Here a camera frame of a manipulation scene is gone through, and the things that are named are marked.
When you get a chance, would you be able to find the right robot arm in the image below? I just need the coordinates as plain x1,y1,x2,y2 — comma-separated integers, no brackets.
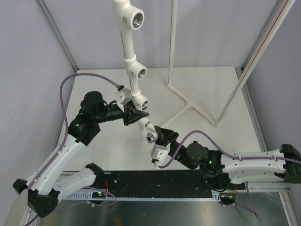
154,126,301,189

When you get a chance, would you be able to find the aluminium table frame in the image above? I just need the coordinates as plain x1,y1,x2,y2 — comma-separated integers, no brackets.
47,182,286,216

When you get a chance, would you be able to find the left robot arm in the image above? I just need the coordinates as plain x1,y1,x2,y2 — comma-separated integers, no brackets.
13,91,149,218

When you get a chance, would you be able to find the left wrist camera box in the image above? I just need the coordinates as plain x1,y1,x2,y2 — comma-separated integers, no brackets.
115,86,132,105

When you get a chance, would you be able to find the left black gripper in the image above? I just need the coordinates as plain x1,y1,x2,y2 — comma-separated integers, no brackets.
97,102,151,128

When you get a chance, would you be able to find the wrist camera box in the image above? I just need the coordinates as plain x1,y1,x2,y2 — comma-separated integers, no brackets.
115,86,132,105
150,145,169,169

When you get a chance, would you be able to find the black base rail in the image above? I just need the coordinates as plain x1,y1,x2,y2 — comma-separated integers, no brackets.
60,169,246,197

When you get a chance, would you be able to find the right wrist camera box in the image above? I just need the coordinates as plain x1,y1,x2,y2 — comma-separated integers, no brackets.
150,145,169,169

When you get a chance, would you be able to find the white PVC pipe frame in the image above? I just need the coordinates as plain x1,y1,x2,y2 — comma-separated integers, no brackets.
111,0,294,142

